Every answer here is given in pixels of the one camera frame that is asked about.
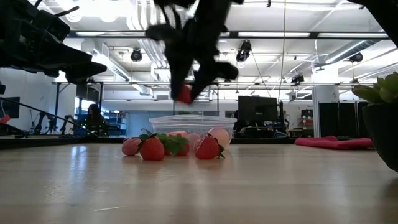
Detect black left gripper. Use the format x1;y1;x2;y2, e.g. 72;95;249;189
14;1;108;84

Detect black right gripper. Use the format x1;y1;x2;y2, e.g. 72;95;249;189
146;0;239;101

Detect clear plastic tupperware container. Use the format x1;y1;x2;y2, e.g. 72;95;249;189
148;114;238;146

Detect orange-pink toy peach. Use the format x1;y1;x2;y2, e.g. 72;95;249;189
207;126;231;147

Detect pink peach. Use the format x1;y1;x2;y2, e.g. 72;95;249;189
121;138;141;157

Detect black hanging screen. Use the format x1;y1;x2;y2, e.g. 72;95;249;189
76;81;104;103

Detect person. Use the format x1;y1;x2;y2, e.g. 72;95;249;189
85;103;109;138

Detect black computer monitor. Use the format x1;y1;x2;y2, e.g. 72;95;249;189
238;95;280;123

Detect cluttered background workbench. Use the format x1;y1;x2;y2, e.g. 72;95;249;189
234;120;313;139

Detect black partition panels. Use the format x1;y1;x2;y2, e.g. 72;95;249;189
318;101;370;138

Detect red folded towel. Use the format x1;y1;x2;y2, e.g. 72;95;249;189
294;135;374;151

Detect potted succulent, black pot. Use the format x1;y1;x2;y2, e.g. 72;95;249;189
351;72;398;174

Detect black wall screen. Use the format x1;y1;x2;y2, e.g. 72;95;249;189
0;96;21;119

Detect black aluminium rig frame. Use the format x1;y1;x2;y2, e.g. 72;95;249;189
0;30;398;149

